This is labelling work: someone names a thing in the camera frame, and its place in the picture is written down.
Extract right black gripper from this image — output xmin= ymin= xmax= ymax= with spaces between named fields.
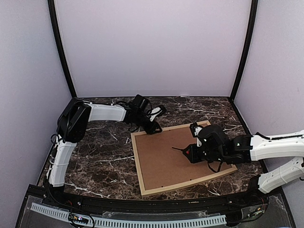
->
xmin=183 ymin=143 xmax=227 ymax=163

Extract red handled screwdriver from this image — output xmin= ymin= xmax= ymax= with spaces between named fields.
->
xmin=172 ymin=147 xmax=189 ymax=155

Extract wooden picture frame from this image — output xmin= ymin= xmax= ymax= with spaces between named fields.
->
xmin=131 ymin=124 xmax=238 ymax=196

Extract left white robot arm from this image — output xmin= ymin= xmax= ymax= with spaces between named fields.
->
xmin=46 ymin=95 xmax=166 ymax=188

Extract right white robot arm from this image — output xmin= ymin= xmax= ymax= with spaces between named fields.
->
xmin=181 ymin=123 xmax=304 ymax=206

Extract small circuit board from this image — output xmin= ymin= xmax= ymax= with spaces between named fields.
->
xmin=68 ymin=213 xmax=89 ymax=225

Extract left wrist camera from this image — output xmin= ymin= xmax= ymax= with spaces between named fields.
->
xmin=131 ymin=94 xmax=149 ymax=113

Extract black front rail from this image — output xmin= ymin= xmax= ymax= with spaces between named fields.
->
xmin=26 ymin=184 xmax=270 ymax=214

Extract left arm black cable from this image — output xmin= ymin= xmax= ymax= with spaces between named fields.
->
xmin=49 ymin=133 xmax=63 ymax=148

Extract white slotted cable duct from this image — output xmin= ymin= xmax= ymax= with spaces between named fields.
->
xmin=30 ymin=203 xmax=227 ymax=228

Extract right black corner post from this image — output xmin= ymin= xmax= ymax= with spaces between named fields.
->
xmin=229 ymin=0 xmax=258 ymax=103

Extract black corner post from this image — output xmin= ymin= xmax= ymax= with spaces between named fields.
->
xmin=47 ymin=0 xmax=77 ymax=98
xmin=229 ymin=0 xmax=258 ymax=103

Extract left black corner post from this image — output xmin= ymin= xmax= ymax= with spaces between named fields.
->
xmin=47 ymin=0 xmax=77 ymax=98

